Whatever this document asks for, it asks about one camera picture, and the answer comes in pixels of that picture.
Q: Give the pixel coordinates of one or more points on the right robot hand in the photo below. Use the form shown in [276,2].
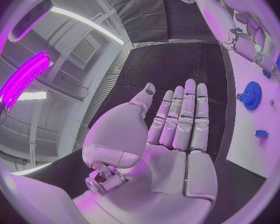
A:
[256,39]

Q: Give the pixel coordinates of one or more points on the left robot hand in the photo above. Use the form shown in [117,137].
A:
[168,171]

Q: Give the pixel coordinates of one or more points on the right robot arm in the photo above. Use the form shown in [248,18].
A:
[212,15]

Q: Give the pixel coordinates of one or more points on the white task board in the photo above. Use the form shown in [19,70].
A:
[247,145]

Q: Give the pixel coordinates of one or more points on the blue peg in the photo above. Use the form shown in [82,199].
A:
[240,96]
[266,73]
[238,29]

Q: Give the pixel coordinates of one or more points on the blue gear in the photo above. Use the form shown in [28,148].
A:
[253,97]

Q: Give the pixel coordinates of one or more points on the glowing light bar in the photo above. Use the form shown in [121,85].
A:
[25,78]

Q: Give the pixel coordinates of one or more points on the oblong grey camera housing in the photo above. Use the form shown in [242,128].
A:
[30,16]

